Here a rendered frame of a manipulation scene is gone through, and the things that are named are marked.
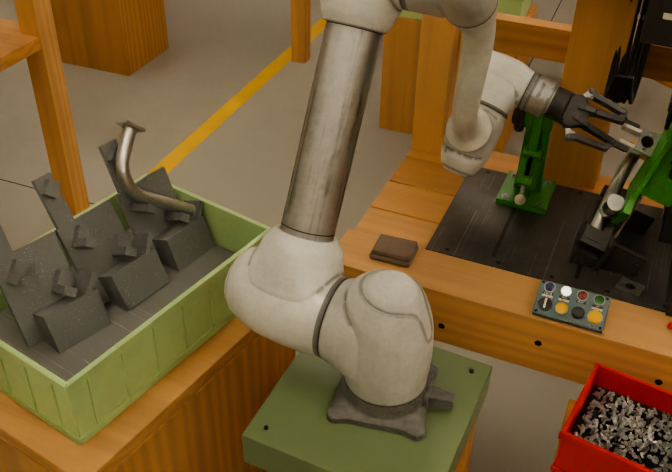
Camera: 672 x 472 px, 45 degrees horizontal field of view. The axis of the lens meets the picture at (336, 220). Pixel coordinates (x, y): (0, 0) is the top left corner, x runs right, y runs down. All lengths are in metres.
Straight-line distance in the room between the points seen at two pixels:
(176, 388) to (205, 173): 2.27
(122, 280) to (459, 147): 0.81
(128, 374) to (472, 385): 0.68
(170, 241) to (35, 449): 0.56
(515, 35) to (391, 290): 1.07
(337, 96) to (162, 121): 3.08
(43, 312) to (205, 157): 2.35
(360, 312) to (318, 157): 0.28
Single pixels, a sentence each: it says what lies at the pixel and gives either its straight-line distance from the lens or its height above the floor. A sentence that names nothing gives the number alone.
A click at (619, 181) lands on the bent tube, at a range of 2.02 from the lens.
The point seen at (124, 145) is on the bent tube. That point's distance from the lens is 1.89.
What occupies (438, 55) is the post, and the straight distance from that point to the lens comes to 2.25.
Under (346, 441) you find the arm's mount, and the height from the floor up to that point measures 0.92.
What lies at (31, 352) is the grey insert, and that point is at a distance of 1.86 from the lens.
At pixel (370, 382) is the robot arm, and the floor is 1.04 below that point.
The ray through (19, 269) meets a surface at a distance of 1.81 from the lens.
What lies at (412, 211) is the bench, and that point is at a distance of 2.13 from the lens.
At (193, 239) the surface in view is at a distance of 2.01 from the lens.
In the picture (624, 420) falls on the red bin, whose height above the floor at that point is 0.89.
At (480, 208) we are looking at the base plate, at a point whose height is 0.90.
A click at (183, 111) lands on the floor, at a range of 4.52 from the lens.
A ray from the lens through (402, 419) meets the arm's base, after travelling 1.51.
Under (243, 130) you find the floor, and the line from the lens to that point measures 4.30.
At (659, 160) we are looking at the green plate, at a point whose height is 1.21.
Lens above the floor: 2.08
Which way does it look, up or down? 35 degrees down
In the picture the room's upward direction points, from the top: 1 degrees clockwise
